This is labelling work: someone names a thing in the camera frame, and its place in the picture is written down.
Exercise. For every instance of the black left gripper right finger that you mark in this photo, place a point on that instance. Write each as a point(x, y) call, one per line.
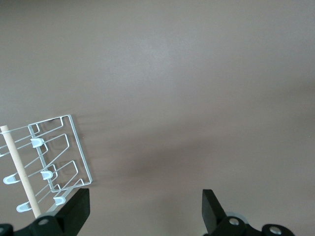
point(211, 211)

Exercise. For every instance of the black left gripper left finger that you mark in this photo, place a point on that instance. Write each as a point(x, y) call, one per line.
point(73, 214)

